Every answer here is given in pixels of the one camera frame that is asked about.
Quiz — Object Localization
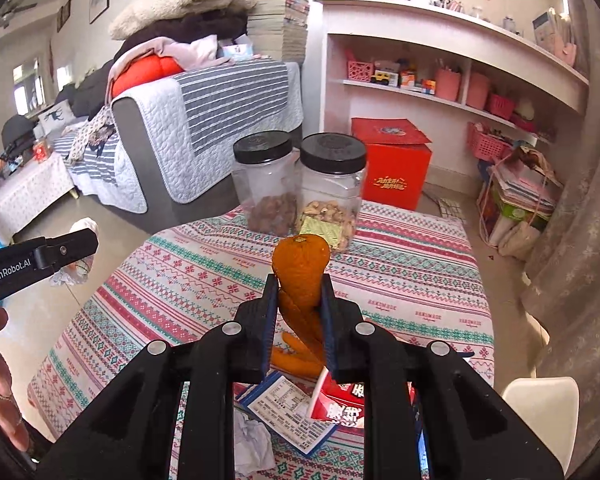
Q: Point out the orange peel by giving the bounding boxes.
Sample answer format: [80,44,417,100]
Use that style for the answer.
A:
[271,234,330,380]

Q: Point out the white trash bin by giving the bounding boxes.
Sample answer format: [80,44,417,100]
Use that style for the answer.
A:
[502,377,580,472]

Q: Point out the small covered side table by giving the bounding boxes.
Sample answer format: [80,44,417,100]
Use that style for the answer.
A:
[0,153,76,245]

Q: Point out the crumpled white tissue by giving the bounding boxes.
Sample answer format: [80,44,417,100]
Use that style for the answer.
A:
[233,410,275,477]

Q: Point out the red snack packet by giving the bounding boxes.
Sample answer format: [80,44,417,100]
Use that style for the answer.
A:
[306,366,416,430]

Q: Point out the blue white paper card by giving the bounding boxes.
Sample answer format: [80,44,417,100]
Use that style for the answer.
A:
[236,370,337,457]

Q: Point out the white lace curtain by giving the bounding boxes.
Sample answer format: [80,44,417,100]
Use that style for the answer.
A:
[521,0,600,469]

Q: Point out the patterned striped tablecloth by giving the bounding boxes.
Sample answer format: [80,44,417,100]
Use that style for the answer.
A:
[26,199,496,480]

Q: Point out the grey sofa with quilt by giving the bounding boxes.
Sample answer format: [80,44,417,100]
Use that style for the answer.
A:
[52,58,303,233]

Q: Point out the orange red cushion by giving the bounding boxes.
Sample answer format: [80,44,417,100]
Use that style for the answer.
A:
[111,54,183,98]

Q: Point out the stack of books and bags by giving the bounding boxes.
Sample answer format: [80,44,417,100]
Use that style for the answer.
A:
[477,144,562,261]

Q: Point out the plastic jar dark nuts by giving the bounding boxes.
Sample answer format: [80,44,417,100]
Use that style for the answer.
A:
[232,130,297,237]

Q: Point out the plastic jar light nuts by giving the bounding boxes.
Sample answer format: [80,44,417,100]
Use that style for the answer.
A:
[296,132,367,252]

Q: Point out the red gift box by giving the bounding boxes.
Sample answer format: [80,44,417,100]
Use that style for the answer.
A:
[351,117,432,210]

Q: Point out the pink storage basket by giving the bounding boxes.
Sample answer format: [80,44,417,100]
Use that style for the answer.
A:
[467,122,513,162]

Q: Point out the beige fluffy blanket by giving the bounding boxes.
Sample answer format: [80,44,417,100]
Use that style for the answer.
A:
[108,0,257,40]

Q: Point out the stack of magazines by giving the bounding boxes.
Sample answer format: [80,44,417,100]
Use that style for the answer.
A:
[247,0,310,65]

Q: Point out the white bookshelf unit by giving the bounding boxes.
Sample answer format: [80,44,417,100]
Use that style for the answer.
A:
[302,0,588,194]

